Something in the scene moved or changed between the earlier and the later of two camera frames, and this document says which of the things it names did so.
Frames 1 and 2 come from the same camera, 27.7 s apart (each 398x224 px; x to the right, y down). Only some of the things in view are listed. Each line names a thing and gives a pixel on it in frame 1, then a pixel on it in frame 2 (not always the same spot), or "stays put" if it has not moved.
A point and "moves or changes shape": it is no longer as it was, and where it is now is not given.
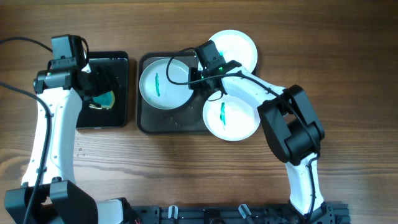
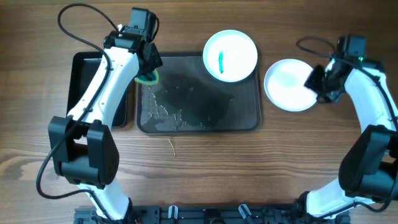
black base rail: (331, 213) stays put
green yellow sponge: (106, 100) moves or changes shape
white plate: (158, 91) to (284, 86)
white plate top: (236, 45) stays put
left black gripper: (102, 85) to (154, 59)
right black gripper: (193, 72) to (310, 83)
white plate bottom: (231, 118) moves or changes shape
